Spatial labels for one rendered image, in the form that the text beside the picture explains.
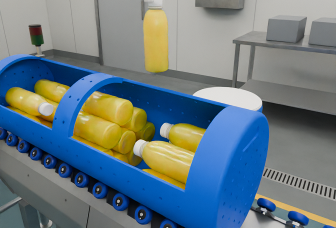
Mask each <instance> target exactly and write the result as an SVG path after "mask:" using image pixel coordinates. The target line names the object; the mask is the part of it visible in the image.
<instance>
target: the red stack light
mask: <svg viewBox="0 0 336 228"><path fill-rule="evenodd" d="M28 29H29V34H30V35H31V36H37V35H42V34H43V32H42V27H28Z"/></svg>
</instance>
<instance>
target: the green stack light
mask: <svg viewBox="0 0 336 228"><path fill-rule="evenodd" d="M30 39H31V44H32V45H42V44H44V37H43V34H41V35H30Z"/></svg>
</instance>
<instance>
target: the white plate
mask: <svg viewBox="0 0 336 228"><path fill-rule="evenodd" d="M193 96H196V97H200V98H204V99H208V100H212V101H216V102H220V103H224V104H228V105H232V106H237V107H241V108H245V109H249V110H253V111H257V110H259V109H260V108H261V107H262V100H261V99H260V98H259V97H258V96H257V95H255V94H254V93H252V92H249V91H246V90H243V89H238V88H232V87H210V88H205V89H202V90H199V91H197V92H196V93H194V94H193Z"/></svg>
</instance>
